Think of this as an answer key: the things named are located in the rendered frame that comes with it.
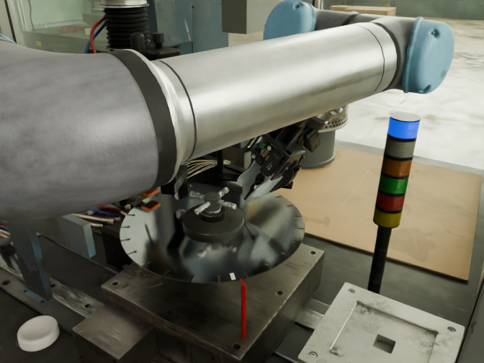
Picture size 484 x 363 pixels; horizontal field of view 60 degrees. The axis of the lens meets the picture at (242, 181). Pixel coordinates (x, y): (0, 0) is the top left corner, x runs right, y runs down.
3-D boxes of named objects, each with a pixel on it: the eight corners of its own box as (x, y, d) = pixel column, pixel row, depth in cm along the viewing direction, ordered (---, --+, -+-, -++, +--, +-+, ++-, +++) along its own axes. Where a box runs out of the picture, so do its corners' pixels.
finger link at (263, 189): (231, 205, 75) (258, 167, 71) (248, 197, 80) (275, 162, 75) (243, 217, 74) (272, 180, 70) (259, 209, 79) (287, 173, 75)
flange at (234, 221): (189, 204, 82) (189, 193, 81) (246, 207, 81) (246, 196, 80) (176, 237, 72) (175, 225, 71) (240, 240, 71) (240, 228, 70)
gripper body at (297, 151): (238, 153, 70) (278, 95, 64) (263, 148, 77) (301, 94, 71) (270, 185, 68) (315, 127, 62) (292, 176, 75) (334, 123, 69)
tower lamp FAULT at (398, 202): (405, 203, 73) (408, 188, 71) (399, 214, 69) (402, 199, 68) (379, 196, 75) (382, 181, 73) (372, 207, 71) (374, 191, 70)
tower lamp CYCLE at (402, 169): (413, 169, 70) (415, 153, 68) (405, 180, 66) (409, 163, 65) (385, 163, 72) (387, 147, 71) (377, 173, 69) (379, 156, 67)
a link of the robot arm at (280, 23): (338, -4, 46) (385, 26, 54) (267, -8, 54) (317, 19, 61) (315, 68, 48) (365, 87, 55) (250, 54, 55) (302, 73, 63)
